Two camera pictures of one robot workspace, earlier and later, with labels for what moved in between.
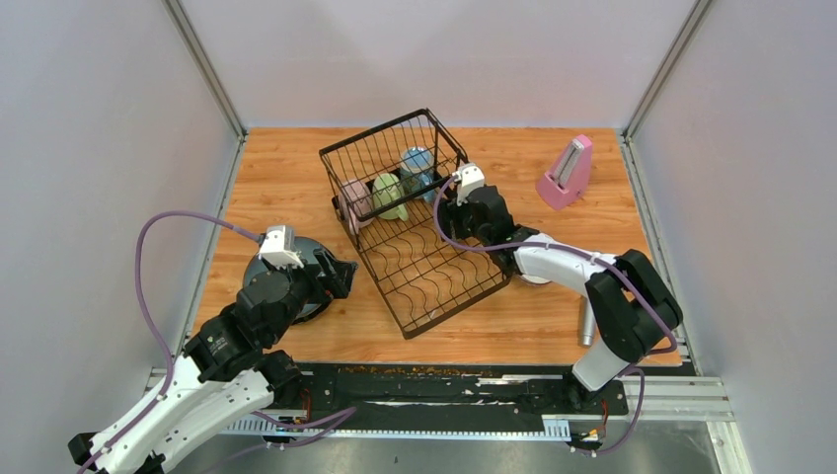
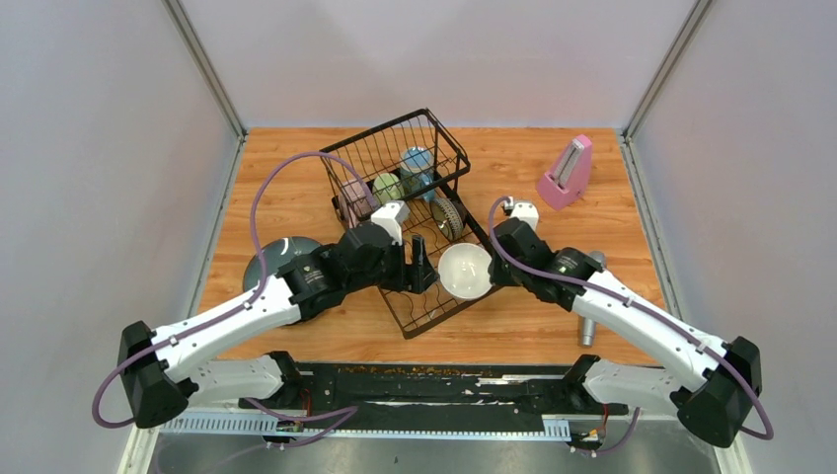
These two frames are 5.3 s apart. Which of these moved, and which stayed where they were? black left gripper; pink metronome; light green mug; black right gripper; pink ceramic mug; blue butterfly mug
Moved: black right gripper; black left gripper
Stayed: pink ceramic mug; blue butterfly mug; pink metronome; light green mug
